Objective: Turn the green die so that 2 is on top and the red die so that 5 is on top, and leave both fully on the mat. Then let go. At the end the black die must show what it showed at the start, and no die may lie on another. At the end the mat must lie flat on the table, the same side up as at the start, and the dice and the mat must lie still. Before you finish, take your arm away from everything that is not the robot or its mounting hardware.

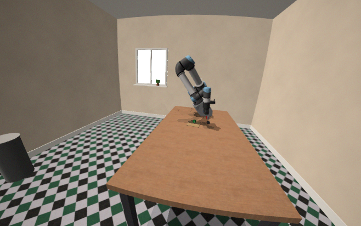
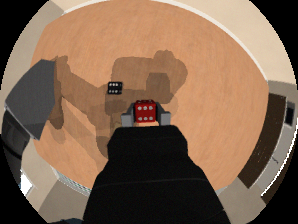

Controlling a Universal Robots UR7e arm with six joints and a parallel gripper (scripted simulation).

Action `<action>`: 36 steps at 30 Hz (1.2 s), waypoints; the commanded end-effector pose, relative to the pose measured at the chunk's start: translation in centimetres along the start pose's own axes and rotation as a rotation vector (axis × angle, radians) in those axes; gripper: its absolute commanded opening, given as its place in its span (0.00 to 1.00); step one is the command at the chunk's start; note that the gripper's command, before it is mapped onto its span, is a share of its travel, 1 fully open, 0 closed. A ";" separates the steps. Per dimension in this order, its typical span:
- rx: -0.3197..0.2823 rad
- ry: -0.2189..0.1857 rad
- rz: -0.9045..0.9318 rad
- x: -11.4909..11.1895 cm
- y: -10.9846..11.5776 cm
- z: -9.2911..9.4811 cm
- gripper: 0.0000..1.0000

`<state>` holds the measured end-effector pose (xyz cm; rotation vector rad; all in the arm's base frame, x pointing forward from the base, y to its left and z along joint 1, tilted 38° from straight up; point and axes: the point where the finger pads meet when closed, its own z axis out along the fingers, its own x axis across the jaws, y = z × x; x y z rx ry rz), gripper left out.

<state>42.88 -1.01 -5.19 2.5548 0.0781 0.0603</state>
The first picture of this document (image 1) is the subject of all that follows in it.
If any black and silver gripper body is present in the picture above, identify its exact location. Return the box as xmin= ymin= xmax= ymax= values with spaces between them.
xmin=203 ymin=98 xmax=215 ymax=115

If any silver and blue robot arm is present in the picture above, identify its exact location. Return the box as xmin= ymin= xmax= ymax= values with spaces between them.
xmin=175 ymin=55 xmax=211 ymax=105

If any tan square mat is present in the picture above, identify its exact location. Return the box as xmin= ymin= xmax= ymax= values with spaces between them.
xmin=187 ymin=121 xmax=200 ymax=127

